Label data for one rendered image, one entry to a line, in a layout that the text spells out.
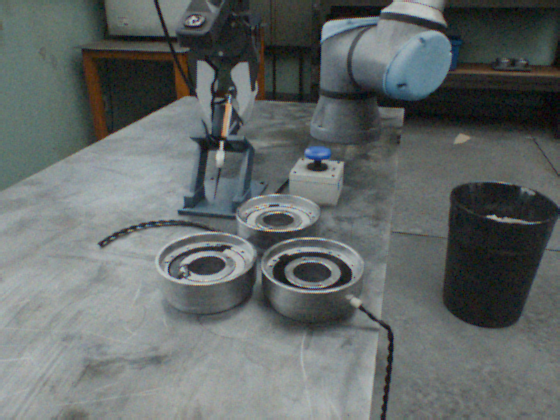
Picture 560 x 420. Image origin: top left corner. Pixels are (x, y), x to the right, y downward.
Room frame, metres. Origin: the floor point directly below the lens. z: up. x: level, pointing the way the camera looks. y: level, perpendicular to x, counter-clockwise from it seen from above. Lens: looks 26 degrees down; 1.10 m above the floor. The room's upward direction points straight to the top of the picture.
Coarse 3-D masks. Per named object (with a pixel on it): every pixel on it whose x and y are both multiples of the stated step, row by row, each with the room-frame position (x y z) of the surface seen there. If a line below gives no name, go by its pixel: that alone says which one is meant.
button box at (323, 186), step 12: (300, 168) 0.68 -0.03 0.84; (312, 168) 0.67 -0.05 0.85; (324, 168) 0.67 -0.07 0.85; (336, 168) 0.68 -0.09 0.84; (300, 180) 0.65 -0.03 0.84; (312, 180) 0.65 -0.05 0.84; (324, 180) 0.64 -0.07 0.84; (336, 180) 0.64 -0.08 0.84; (300, 192) 0.65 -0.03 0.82; (312, 192) 0.65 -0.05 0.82; (324, 192) 0.64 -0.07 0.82; (336, 192) 0.64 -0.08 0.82; (324, 204) 0.64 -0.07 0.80; (336, 204) 0.64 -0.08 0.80
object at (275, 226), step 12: (252, 204) 0.58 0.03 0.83; (264, 204) 0.59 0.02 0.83; (276, 204) 0.59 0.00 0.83; (288, 204) 0.58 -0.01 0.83; (300, 204) 0.58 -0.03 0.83; (312, 204) 0.56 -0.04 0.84; (240, 216) 0.55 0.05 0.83; (264, 216) 0.55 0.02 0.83; (276, 216) 0.56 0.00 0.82; (288, 216) 0.56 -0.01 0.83; (312, 216) 0.55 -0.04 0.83; (240, 228) 0.52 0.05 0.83; (252, 228) 0.50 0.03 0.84; (264, 228) 0.49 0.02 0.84; (276, 228) 0.52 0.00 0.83; (288, 228) 0.52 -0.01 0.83; (300, 228) 0.50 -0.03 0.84; (312, 228) 0.51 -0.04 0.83; (252, 240) 0.50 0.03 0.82; (264, 240) 0.49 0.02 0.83; (276, 240) 0.49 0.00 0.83; (264, 252) 0.50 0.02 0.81
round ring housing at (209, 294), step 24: (192, 240) 0.48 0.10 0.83; (216, 240) 0.48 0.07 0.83; (240, 240) 0.47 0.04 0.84; (168, 264) 0.44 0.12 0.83; (192, 264) 0.45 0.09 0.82; (216, 264) 0.45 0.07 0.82; (168, 288) 0.39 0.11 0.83; (192, 288) 0.38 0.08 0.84; (216, 288) 0.39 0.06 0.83; (240, 288) 0.40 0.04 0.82; (192, 312) 0.39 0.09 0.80; (216, 312) 0.39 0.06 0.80
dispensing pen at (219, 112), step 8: (232, 88) 0.72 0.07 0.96; (232, 96) 0.71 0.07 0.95; (216, 112) 0.68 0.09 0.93; (224, 112) 0.68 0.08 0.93; (216, 120) 0.67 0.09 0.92; (224, 120) 0.67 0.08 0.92; (216, 128) 0.67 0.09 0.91; (216, 136) 0.66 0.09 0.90; (224, 144) 0.67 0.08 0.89; (224, 152) 0.66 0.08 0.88; (224, 160) 0.66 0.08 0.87; (216, 176) 0.64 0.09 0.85; (216, 184) 0.64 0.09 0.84
